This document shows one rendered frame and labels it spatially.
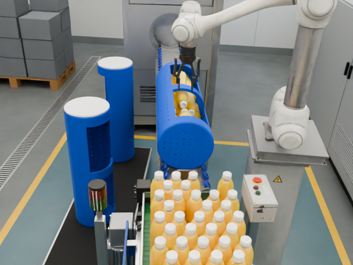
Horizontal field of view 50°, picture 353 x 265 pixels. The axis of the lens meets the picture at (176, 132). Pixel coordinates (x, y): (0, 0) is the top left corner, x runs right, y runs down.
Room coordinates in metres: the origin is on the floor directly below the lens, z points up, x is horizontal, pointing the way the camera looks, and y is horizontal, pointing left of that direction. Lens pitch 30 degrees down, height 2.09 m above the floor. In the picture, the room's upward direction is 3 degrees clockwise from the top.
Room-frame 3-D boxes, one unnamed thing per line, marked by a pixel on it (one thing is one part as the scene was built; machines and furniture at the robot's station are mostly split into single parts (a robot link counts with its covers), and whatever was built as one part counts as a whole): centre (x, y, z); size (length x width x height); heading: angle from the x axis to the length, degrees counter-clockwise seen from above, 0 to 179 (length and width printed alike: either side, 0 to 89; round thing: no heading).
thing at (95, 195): (1.06, 0.27, 1.23); 0.06 x 0.06 x 0.04
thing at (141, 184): (1.41, 0.14, 0.95); 0.10 x 0.07 x 0.10; 94
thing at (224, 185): (1.36, -0.23, 1.00); 0.07 x 0.07 x 0.20
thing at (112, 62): (2.95, 0.52, 1.03); 0.28 x 0.28 x 0.01
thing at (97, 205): (1.06, 0.27, 1.18); 0.06 x 0.06 x 0.05
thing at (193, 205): (1.22, -0.09, 1.00); 0.07 x 0.07 x 0.20
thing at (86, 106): (2.13, 0.57, 1.03); 0.28 x 0.28 x 0.01
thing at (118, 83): (2.95, 0.52, 0.59); 0.28 x 0.28 x 0.88
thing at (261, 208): (1.29, -0.36, 1.05); 0.20 x 0.10 x 0.10; 4
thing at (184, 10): (1.82, -0.04, 1.67); 0.13 x 0.11 x 0.16; 170
